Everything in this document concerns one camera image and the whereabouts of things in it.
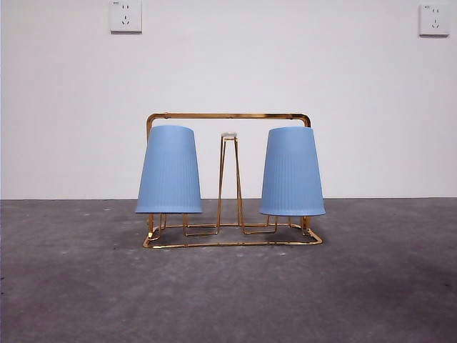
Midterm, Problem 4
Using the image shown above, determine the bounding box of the blue ribbed cup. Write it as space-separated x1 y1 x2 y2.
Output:
258 126 326 217
135 124 204 215

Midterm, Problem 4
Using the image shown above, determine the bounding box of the gold wire cup rack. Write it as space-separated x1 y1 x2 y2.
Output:
141 111 324 250

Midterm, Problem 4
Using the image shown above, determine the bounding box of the white wall socket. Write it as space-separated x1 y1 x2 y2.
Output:
418 4 450 37
109 1 143 35

